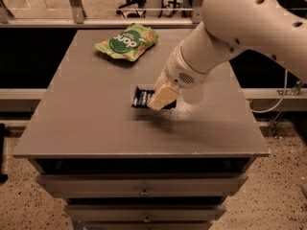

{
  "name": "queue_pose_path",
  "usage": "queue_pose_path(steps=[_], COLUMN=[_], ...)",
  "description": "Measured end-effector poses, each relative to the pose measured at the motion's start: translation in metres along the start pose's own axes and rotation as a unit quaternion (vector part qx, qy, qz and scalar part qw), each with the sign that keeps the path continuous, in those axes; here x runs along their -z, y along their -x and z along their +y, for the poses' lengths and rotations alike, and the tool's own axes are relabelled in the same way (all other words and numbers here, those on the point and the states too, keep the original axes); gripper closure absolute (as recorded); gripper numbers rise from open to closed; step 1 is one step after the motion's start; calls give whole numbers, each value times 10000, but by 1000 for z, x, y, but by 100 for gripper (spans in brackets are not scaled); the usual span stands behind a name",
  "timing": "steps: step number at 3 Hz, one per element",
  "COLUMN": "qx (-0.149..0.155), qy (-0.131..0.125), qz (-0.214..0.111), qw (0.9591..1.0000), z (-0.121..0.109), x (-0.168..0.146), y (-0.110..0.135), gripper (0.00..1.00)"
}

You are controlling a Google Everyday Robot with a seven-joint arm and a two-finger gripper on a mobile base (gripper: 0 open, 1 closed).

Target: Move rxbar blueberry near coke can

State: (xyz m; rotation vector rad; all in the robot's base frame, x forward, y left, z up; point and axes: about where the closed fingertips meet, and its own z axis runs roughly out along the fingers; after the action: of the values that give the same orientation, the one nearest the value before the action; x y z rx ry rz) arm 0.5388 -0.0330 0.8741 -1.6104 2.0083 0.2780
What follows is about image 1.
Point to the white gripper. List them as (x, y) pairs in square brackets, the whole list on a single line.
[(179, 70)]

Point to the blue rxbar blueberry wrapper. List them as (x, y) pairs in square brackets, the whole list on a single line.
[(142, 97)]

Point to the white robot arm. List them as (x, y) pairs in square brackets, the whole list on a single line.
[(227, 29)]

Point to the green chip bag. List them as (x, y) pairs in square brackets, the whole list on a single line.
[(130, 44)]

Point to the grey drawer cabinet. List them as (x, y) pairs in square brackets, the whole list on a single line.
[(86, 124)]

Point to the black office chair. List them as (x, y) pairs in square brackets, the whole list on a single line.
[(140, 12)]

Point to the grey upper drawer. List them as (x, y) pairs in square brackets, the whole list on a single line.
[(142, 185)]

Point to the grey drawer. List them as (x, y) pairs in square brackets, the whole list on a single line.
[(144, 213), (142, 185)]

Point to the grey lower drawer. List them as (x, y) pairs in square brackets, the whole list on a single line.
[(144, 213)]

